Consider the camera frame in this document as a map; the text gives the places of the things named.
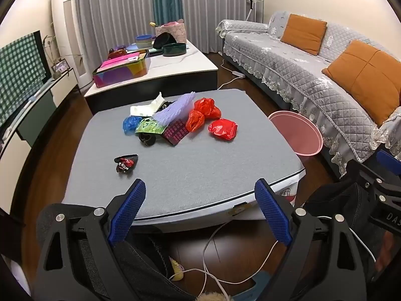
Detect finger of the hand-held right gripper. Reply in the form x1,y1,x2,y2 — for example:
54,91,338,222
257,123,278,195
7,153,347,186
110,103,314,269
348,160,401,206
376,149,401,176

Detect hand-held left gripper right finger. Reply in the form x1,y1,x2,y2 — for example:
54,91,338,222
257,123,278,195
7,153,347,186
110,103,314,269
254,179,367,301

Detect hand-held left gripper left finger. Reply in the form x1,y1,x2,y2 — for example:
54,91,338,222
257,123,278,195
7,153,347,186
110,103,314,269
30,179,147,301

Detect small black object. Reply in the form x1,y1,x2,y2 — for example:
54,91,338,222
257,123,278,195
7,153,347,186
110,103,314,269
139,132,157,147

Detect pink trash bin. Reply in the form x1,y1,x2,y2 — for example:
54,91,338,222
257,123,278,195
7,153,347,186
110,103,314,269
268,111,324,158

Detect clear bubble wrap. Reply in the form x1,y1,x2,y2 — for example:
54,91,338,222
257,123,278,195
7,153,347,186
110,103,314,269
155,92,196,128

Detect person's right hand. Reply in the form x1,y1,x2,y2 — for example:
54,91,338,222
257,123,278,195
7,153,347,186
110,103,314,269
376,229,401,273

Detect white low table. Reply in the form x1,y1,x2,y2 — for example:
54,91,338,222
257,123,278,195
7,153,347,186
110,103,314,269
132,176,303,231

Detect black and red snack wrapper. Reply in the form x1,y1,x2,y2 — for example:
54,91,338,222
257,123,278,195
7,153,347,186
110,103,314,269
113,154,139,174

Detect person's dark trousers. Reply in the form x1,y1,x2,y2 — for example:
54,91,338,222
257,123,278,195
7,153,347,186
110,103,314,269
75,180,386,301

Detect yellow slipper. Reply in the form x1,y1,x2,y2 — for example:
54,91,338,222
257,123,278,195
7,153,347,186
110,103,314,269
168,255,185,281

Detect orange cushion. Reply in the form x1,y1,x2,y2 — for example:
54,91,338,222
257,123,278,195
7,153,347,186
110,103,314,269
280,14,328,56
322,39,401,126

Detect blue plastic shoe cover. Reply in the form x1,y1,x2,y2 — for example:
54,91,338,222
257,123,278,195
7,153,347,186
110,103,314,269
123,116,143,136

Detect green snack packet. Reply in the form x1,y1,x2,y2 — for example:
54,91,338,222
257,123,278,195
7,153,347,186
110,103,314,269
135,117,166,135

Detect maroon grid patterned packet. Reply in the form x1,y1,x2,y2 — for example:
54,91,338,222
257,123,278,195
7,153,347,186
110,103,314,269
162,120,190,146

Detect red plastic bag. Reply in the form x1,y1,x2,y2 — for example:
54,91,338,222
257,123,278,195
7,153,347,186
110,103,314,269
185,110,205,133
208,118,238,141
193,98,222,120

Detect white paper wrapper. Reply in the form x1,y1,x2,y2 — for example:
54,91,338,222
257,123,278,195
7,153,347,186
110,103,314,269
130,92,165,117

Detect grey quilted sofa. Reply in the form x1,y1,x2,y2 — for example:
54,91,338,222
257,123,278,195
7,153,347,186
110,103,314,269
216,11,401,180

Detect white television cabinet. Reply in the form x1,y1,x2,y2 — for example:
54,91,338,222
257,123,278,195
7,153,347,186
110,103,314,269
0,67,79,179

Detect colourful cardboard box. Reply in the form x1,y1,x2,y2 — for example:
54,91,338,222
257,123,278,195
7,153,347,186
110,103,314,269
92,52,148,89

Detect white topped coffee table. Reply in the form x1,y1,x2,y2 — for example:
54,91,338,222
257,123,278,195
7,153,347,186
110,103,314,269
84,39,219,115

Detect brown teapot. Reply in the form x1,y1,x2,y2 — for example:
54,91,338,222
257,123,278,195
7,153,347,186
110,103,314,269
108,46,128,60

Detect stack of coloured bowls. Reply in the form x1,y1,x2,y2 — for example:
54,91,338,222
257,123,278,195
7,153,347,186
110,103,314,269
135,34,154,51

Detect black round lid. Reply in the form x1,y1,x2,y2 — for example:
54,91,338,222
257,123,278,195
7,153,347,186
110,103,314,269
153,33,180,51

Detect green checked cloth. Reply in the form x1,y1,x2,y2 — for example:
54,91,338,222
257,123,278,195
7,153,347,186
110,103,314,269
0,33,43,123

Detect black television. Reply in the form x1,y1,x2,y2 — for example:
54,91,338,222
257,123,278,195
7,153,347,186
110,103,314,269
0,30,54,132

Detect green plant in vase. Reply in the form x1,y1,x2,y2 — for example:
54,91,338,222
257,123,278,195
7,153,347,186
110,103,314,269
42,34,63,79

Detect pink quilted bag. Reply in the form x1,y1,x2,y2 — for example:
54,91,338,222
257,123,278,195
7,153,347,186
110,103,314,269
155,22,187,45

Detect white standing air conditioner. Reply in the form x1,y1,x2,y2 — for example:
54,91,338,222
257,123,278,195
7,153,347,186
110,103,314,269
51,0,87,90

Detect grey curtains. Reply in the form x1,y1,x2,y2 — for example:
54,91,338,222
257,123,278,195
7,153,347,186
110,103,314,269
67,0,264,56

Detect white floor lamp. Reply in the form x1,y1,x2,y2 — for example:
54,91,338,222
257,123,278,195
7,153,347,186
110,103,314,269
245,0,264,23

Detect white cable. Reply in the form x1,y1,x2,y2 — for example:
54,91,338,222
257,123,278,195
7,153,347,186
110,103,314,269
169,219,376,298

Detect small photo frame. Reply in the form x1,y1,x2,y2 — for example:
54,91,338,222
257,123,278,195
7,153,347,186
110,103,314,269
52,59,70,79

